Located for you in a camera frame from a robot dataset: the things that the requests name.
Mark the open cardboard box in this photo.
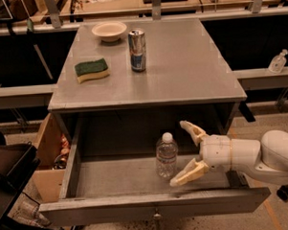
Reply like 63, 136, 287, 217
32, 113, 65, 203

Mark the clear plastic water bottle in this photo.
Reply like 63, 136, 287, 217
156, 132, 178, 178

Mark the small round drawer knob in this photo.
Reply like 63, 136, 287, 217
153, 209, 162, 220

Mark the white ceramic bowl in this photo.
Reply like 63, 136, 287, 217
92, 21, 127, 43

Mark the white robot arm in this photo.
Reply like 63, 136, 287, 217
170, 121, 288, 187

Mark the silver blue drink can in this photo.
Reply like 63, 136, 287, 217
128, 28, 146, 72

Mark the green yellow sponge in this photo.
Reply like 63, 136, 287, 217
74, 58, 110, 83

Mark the open grey top drawer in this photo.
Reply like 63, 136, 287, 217
40, 117, 270, 226

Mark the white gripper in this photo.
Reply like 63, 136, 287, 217
170, 120, 261, 187

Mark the grey metal shelf rail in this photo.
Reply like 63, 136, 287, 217
0, 84, 57, 110

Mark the grey metal cabinet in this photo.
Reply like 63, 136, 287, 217
48, 19, 247, 133

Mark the black chair caster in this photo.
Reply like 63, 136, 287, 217
277, 185, 288, 202

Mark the black bin on cart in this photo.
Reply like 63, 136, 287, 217
0, 131, 40, 226

